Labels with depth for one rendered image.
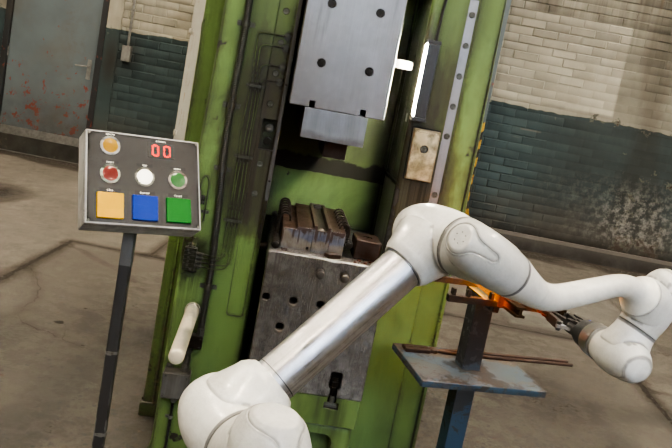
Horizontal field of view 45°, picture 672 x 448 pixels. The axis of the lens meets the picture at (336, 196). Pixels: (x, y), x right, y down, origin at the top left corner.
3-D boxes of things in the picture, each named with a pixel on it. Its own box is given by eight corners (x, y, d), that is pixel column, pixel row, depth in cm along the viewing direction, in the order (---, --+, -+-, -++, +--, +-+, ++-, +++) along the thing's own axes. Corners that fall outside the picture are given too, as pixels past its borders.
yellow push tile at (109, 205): (124, 218, 228) (123, 193, 231) (97, 216, 224) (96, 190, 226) (122, 220, 230) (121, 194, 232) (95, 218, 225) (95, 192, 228)
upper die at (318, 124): (362, 148, 254) (368, 118, 253) (299, 136, 252) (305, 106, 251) (351, 135, 295) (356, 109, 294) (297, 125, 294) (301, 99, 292)
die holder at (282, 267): (361, 402, 262) (388, 269, 255) (244, 384, 258) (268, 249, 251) (347, 342, 317) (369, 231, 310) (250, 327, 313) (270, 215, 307)
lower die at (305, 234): (341, 257, 260) (346, 231, 258) (279, 246, 258) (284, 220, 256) (333, 229, 301) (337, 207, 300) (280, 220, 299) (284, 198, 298)
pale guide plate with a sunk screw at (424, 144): (430, 183, 270) (441, 132, 267) (404, 178, 269) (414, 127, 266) (429, 182, 272) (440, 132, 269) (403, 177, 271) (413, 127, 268)
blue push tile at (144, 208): (159, 221, 233) (158, 196, 236) (133, 219, 229) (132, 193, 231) (157, 222, 235) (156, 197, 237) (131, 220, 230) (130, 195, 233)
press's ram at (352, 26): (410, 125, 254) (436, -4, 248) (289, 103, 250) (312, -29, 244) (392, 116, 295) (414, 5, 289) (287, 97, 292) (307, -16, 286)
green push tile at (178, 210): (191, 223, 238) (191, 198, 241) (166, 221, 234) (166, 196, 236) (189, 225, 240) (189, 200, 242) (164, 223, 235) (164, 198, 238)
